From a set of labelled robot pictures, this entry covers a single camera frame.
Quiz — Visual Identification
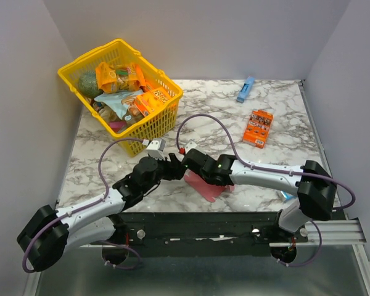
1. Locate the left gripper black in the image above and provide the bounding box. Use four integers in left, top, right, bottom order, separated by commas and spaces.
142, 153, 187, 194

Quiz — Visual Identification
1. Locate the pink paper box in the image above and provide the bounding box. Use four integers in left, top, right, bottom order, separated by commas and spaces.
183, 171, 235, 203

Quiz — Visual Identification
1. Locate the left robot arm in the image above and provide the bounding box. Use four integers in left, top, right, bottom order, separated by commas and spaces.
17, 153, 186, 273

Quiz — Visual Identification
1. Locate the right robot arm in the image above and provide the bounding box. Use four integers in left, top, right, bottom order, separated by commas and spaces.
182, 148, 337, 242

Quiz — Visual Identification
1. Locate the orange cracker box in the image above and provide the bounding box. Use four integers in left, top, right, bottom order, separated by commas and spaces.
134, 87, 171, 117

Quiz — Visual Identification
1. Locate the orange product box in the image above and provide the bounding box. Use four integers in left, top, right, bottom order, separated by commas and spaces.
242, 109, 274, 149

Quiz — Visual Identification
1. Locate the blue small box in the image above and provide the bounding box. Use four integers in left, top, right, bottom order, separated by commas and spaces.
236, 76, 255, 103

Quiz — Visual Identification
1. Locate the yellow plastic basket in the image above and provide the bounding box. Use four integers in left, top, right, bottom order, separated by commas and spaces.
57, 39, 183, 140

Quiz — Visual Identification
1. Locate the pink item in basket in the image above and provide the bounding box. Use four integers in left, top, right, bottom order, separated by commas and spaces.
109, 121, 128, 133

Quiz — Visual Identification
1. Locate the light blue snack bag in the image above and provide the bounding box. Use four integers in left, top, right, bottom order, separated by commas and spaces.
94, 90, 143, 120

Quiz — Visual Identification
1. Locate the teal card package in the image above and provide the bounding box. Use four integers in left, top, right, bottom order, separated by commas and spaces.
279, 191, 297, 202

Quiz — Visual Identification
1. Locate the orange snack bag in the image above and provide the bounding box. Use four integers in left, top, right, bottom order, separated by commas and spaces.
95, 62, 146, 93

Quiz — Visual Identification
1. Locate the green melon ball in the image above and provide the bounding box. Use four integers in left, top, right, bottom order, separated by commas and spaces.
78, 71, 101, 99

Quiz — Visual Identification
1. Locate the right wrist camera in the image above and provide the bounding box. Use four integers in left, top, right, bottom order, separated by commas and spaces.
185, 141, 197, 153

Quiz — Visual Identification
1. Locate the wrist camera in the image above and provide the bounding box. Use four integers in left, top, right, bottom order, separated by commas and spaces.
146, 138, 166, 160
185, 141, 197, 153

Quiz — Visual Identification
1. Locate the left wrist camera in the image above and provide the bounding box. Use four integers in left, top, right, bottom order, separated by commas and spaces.
146, 138, 166, 160

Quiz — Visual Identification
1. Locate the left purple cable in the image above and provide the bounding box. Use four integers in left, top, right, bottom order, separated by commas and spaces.
22, 138, 149, 274

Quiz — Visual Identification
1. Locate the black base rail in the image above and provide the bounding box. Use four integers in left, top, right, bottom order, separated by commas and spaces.
108, 212, 308, 259

